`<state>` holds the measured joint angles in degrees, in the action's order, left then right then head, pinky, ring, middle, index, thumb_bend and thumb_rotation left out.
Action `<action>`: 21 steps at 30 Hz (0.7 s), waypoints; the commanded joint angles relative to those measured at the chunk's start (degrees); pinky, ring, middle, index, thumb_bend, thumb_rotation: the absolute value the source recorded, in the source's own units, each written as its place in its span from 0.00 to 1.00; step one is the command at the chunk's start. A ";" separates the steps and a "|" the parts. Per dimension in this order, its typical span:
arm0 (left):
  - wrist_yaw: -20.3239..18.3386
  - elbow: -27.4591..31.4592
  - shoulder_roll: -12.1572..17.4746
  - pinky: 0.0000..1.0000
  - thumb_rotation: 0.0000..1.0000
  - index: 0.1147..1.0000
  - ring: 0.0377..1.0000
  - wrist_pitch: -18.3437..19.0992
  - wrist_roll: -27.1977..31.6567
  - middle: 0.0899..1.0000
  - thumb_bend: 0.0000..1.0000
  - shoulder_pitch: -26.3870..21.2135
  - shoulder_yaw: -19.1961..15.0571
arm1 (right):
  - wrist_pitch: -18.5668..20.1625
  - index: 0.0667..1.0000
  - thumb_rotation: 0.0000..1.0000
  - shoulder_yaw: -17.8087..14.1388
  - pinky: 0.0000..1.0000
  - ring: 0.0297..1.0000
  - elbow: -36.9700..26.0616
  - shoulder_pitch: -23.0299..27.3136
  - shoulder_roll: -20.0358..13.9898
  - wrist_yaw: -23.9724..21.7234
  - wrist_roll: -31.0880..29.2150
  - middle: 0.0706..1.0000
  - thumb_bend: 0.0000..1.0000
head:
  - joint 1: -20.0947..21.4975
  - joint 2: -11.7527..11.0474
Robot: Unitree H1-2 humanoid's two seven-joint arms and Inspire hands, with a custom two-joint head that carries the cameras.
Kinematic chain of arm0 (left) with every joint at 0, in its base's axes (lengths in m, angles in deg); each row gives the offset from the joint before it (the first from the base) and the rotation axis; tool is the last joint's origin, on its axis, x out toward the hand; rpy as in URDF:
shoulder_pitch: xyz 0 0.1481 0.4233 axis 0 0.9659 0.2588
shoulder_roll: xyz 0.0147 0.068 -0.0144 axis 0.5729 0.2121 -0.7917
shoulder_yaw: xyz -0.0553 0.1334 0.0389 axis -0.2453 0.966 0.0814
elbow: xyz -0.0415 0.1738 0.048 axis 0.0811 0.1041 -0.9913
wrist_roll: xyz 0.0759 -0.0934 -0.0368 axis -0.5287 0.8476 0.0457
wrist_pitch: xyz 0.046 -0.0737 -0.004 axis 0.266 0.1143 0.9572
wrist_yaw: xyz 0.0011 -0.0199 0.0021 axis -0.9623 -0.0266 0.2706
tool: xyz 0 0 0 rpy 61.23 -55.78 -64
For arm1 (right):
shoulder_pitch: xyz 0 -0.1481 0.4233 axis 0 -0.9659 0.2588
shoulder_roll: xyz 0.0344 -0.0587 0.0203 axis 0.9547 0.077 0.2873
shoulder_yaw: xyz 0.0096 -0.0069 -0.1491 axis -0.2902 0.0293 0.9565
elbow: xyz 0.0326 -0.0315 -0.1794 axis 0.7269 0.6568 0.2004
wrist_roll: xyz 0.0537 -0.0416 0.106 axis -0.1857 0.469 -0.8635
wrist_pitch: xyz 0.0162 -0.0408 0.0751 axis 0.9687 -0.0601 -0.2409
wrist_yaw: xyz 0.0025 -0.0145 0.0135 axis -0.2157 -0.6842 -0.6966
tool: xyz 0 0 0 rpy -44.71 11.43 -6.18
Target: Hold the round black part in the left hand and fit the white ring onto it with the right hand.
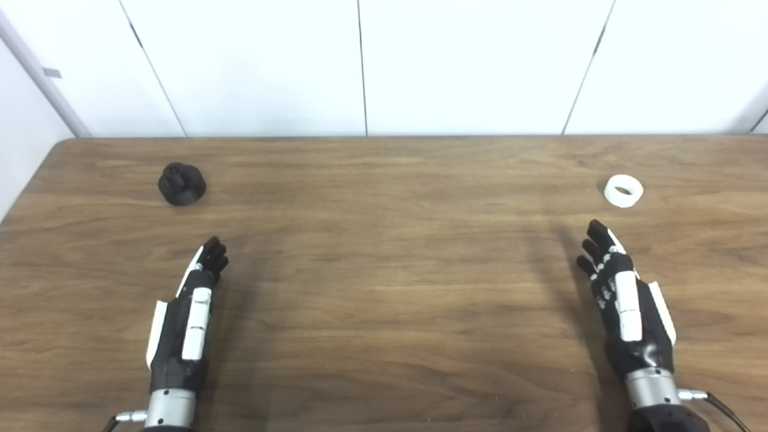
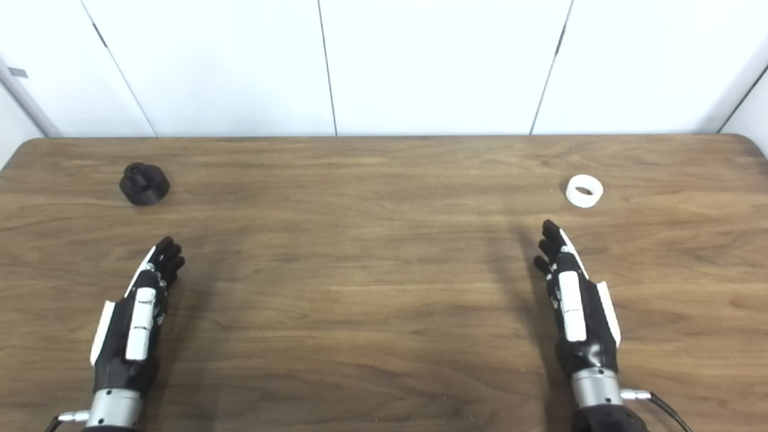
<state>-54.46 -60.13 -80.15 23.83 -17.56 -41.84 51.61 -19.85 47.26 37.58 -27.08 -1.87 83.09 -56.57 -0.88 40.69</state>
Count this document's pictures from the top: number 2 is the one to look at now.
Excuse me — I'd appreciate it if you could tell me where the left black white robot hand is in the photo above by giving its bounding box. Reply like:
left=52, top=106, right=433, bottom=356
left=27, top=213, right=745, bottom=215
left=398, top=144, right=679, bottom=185
left=90, top=236, right=186, bottom=397

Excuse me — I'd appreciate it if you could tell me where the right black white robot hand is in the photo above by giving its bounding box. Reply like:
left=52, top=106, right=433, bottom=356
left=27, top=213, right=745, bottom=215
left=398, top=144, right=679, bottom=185
left=533, top=219, right=622, bottom=379

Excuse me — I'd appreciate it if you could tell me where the white ring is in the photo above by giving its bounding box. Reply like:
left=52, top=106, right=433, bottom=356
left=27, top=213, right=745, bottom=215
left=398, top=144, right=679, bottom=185
left=565, top=174, right=604, bottom=209

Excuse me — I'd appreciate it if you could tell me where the round black part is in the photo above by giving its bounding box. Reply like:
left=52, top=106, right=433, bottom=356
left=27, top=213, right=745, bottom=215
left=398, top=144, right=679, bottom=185
left=119, top=162, right=170, bottom=206

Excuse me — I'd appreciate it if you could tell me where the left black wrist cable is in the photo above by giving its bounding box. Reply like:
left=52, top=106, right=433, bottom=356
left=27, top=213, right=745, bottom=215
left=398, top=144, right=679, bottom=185
left=43, top=410, right=91, bottom=432

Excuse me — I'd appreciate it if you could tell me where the grey wall corner trim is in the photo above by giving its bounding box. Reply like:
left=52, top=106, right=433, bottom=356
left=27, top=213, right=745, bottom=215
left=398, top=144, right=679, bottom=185
left=0, top=57, right=62, bottom=138

